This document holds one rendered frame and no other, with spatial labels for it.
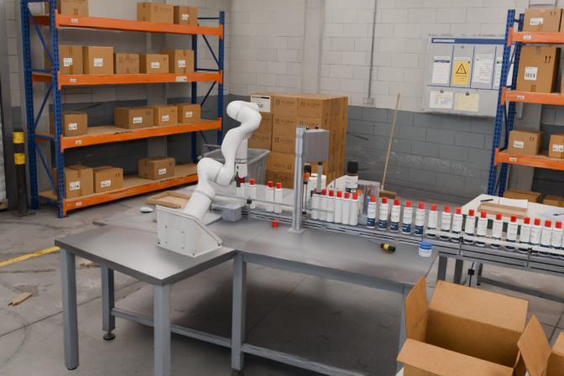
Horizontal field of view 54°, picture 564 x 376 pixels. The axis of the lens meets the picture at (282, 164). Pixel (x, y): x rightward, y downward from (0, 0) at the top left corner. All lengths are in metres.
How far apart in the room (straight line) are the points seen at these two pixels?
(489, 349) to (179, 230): 1.72
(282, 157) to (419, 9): 2.74
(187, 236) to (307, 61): 5.99
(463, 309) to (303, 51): 6.93
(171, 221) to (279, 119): 4.32
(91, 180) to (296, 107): 2.68
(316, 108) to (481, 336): 5.17
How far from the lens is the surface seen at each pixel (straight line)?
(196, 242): 3.09
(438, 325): 2.23
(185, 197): 4.28
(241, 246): 3.27
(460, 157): 7.86
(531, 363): 1.88
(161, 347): 3.04
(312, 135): 3.41
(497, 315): 2.20
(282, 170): 7.37
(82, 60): 6.95
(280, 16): 9.14
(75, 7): 6.81
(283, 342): 3.54
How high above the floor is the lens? 1.94
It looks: 11 degrees down
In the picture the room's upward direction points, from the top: 2 degrees clockwise
